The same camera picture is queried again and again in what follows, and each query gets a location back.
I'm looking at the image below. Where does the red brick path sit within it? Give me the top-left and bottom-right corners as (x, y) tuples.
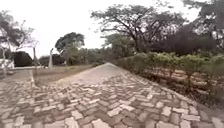
(0, 62), (224, 128)

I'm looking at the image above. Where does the wide spreading tree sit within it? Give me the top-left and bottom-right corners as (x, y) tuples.
(90, 3), (189, 59)

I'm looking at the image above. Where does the round dark tree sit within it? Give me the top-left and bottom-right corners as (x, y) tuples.
(54, 31), (86, 65)

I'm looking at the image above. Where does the bare earth strip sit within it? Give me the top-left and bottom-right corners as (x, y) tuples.
(33, 64), (98, 86)

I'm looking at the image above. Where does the green hedge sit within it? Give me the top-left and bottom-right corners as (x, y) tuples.
(111, 50), (224, 103)

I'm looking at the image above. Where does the dark bush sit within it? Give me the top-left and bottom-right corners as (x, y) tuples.
(12, 50), (34, 68)

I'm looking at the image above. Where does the grass patch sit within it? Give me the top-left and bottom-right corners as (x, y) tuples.
(0, 68), (34, 84)

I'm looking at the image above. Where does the thin bare tree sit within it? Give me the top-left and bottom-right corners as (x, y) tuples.
(0, 9), (40, 69)

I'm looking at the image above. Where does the tall tree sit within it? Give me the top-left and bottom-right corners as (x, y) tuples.
(181, 0), (224, 54)

